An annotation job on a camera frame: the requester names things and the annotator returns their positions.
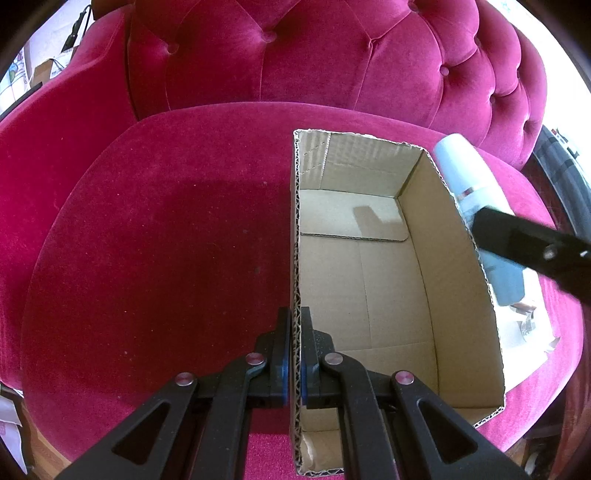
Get cardboard box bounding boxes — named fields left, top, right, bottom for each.
left=288, top=129, right=507, bottom=478

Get small brown cardboard carton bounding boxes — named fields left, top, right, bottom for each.
left=31, top=58, right=70, bottom=87

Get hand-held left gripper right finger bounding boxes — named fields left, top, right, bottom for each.
left=300, top=310, right=532, bottom=480

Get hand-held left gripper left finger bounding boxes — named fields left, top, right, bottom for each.
left=55, top=307, right=293, bottom=480

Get light blue cosmetic bottle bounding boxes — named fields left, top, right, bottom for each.
left=433, top=134, right=525, bottom=308

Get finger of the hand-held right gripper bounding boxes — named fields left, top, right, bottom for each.
left=471, top=208, right=591, bottom=305

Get black rubber tire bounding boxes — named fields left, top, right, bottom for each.
left=531, top=124, right=591, bottom=259

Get white papers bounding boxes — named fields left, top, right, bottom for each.
left=0, top=388, right=28, bottom=472

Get black clip tool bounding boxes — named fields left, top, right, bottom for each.
left=65, top=4, right=94, bottom=47

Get pink velvet tufted armchair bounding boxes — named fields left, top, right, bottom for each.
left=0, top=0, right=575, bottom=480

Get white paper sheet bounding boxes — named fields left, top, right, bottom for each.
left=496, top=268, right=561, bottom=393

